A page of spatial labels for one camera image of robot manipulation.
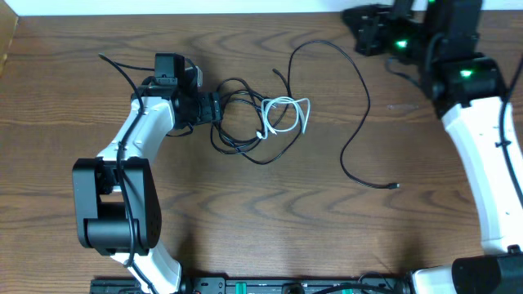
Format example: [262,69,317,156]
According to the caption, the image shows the black USB cable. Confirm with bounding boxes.
[209,68,306,167]

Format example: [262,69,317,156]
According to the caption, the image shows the white USB cable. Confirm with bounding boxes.
[256,96,311,140]

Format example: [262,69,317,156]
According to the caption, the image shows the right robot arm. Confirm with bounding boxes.
[342,0,522,293]

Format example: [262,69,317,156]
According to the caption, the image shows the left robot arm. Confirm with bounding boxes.
[72,53,222,293]

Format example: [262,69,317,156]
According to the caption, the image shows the cardboard box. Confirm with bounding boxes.
[0,0,19,74]

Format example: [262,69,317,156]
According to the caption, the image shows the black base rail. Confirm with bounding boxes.
[88,274,414,294]

